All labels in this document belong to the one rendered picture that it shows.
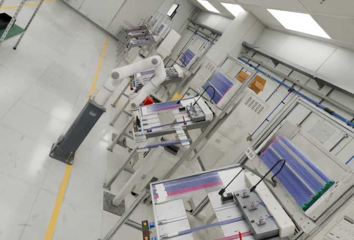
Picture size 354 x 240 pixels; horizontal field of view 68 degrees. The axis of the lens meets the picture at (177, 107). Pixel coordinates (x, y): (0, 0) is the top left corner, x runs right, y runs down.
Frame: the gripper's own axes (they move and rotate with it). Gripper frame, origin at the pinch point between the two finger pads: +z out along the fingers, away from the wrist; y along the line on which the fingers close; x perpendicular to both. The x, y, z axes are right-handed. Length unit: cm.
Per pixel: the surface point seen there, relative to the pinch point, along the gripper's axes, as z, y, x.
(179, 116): 10.2, -13.8, 45.6
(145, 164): 27.8, 35.8, -0.4
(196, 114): 3, 1, 62
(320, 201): -14, 156, 88
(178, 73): 1, -137, 69
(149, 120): 10.2, -20.1, 12.4
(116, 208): 70, 38, -37
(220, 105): -7, 12, 85
